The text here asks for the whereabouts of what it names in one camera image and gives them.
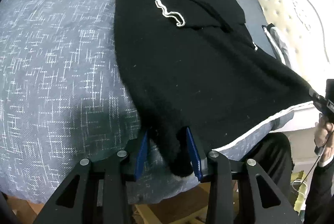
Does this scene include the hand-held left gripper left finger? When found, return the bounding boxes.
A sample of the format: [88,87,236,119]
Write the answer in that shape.
[33,130,150,224]

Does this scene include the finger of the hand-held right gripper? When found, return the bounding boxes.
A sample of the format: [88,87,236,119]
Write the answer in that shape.
[307,86,327,110]

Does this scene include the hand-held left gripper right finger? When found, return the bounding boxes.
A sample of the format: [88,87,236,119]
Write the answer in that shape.
[185,127,303,224]

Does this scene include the black knit sweater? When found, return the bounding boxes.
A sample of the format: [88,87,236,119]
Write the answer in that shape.
[113,0,315,177]

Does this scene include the white knit cord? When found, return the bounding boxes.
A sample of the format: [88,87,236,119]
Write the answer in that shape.
[155,0,185,28]

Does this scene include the person's right forearm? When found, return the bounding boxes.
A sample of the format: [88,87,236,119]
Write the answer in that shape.
[304,146,334,224]

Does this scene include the person's right hand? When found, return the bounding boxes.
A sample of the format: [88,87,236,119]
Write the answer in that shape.
[314,114,334,165]

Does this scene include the grey folded garment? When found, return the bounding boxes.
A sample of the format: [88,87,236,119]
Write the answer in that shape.
[270,27,293,68]

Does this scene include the cream tufted headboard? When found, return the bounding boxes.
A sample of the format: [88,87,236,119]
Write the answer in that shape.
[252,0,334,133]

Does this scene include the person's black pants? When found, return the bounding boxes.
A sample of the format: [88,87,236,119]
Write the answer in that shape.
[257,132,294,205]

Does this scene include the black folded garment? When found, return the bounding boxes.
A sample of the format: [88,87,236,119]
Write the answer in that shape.
[262,23,285,63]

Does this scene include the black cable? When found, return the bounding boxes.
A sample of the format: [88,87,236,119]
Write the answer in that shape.
[294,130,334,188]

